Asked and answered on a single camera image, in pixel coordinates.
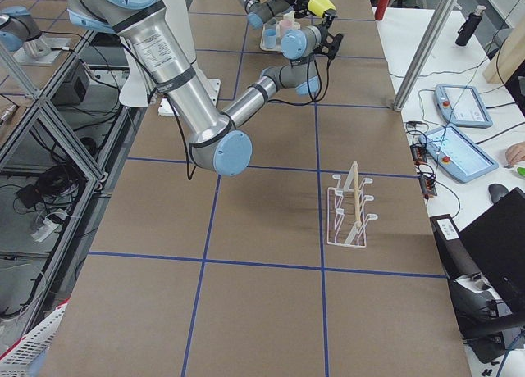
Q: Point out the yellow plastic cup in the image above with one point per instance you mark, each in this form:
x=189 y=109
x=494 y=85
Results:
x=320 y=7

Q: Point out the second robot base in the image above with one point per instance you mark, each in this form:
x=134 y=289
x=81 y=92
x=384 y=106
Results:
x=29 y=45

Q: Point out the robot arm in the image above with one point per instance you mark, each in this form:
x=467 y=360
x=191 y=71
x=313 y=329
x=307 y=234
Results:
x=216 y=142
x=259 y=13

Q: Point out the pink plastic cup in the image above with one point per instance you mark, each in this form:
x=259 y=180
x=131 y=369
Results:
x=285 y=25

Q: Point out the blue cup near rack side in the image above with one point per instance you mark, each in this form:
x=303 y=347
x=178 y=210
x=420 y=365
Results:
x=269 y=38

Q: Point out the cream plastic tray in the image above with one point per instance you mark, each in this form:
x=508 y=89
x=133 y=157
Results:
x=272 y=24

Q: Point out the red water bottle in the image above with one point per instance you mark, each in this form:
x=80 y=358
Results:
x=381 y=9

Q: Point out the black water bottle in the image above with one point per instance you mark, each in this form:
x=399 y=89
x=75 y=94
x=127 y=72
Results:
x=468 y=28

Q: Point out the teach pendant far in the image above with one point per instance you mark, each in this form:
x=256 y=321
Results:
x=462 y=106

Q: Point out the teach pendant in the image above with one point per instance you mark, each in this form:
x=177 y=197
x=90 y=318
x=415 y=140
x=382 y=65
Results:
x=457 y=154
x=462 y=106

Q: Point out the teach pendant near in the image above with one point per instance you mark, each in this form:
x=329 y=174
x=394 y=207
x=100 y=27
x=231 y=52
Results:
x=457 y=154

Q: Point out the black computer mouse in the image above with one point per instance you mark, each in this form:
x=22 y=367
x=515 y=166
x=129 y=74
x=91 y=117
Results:
x=497 y=191

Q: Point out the black label box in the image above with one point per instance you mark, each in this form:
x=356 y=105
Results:
x=454 y=257

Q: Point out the aluminium frame post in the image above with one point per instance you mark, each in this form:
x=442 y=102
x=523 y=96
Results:
x=429 y=38

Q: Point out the white wire cup rack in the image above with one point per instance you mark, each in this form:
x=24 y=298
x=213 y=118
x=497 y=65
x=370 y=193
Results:
x=346 y=219

